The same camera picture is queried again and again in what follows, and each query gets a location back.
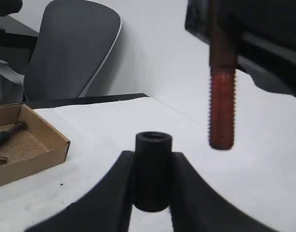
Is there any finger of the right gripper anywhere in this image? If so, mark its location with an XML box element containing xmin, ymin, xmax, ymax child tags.
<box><xmin>217</xmin><ymin>0</ymin><xmax>296</xmax><ymax>100</ymax></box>
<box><xmin>184</xmin><ymin>0</ymin><xmax>220</xmax><ymax>46</ymax></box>

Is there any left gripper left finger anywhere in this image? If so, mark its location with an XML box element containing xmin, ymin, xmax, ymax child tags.
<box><xmin>23</xmin><ymin>150</ymin><xmax>136</xmax><ymax>232</ymax></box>

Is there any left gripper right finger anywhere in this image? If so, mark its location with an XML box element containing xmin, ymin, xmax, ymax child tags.
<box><xmin>169</xmin><ymin>151</ymin><xmax>272</xmax><ymax>232</ymax></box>

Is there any black cylindrical sleeve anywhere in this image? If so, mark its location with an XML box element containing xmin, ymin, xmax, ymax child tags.
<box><xmin>134</xmin><ymin>131</ymin><xmax>172</xmax><ymax>214</ymax></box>

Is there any red threaded bolt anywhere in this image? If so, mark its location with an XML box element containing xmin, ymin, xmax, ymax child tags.
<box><xmin>207</xmin><ymin>0</ymin><xmax>238</xmax><ymax>151</ymax></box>

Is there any shallow cardboard box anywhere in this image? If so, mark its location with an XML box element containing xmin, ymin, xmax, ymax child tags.
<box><xmin>0</xmin><ymin>102</ymin><xmax>71</xmax><ymax>189</ymax></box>

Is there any bolt assembled in black sleeve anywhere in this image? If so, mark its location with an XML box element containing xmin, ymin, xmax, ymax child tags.
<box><xmin>0</xmin><ymin>120</ymin><xmax>27</xmax><ymax>149</ymax></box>

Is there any grey office chair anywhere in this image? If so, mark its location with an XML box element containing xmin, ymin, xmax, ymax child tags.
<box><xmin>23</xmin><ymin>0</ymin><xmax>122</xmax><ymax>102</ymax></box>

